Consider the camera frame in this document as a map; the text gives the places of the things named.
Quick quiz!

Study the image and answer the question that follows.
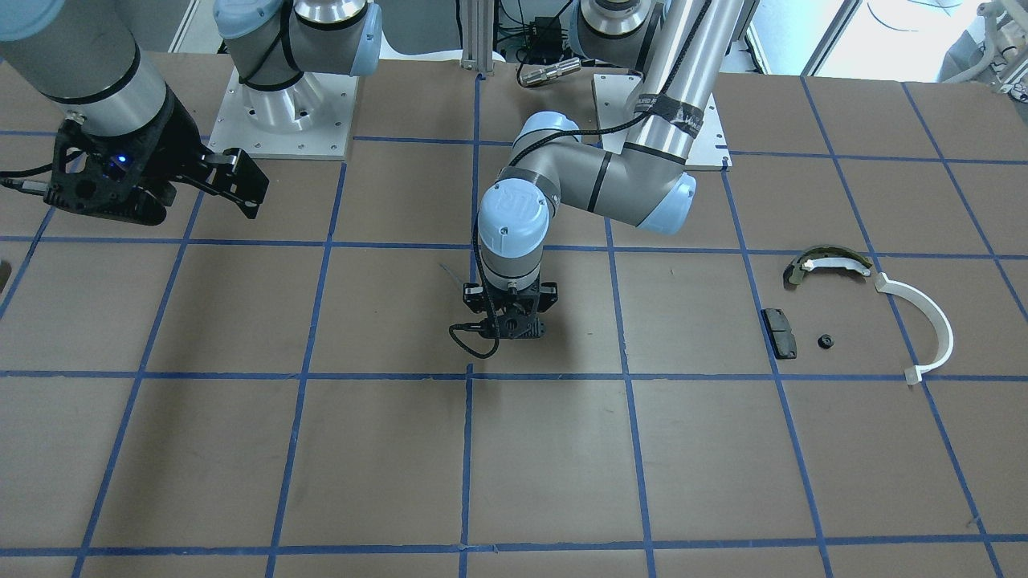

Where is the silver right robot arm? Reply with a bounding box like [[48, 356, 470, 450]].
[[2, 1, 382, 226]]

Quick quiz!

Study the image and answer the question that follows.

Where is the olive curved brake shoe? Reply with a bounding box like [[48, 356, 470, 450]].
[[783, 245, 873, 286]]

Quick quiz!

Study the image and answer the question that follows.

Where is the dark grey brake pad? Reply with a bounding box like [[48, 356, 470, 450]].
[[761, 308, 798, 360]]

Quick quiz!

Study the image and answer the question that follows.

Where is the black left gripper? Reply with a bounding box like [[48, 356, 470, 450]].
[[463, 279, 558, 333]]

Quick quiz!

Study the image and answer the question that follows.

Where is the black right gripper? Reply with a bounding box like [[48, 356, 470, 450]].
[[43, 89, 269, 226]]

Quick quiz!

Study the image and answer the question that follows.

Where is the white half ring part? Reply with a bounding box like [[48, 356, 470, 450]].
[[874, 273, 955, 386]]

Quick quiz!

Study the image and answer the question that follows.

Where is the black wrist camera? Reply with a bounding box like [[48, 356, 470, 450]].
[[476, 315, 546, 340]]

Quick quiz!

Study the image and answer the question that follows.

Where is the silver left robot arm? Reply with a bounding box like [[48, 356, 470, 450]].
[[449, 1, 743, 344]]

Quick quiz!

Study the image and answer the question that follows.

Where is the aluminium frame post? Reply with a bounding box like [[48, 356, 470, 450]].
[[458, 0, 495, 77]]

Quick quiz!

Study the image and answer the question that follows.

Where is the brown paper table mat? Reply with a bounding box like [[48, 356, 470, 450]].
[[1, 62, 1027, 577]]

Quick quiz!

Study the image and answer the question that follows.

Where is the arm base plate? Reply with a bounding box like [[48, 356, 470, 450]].
[[591, 74, 732, 171], [209, 72, 357, 161]]

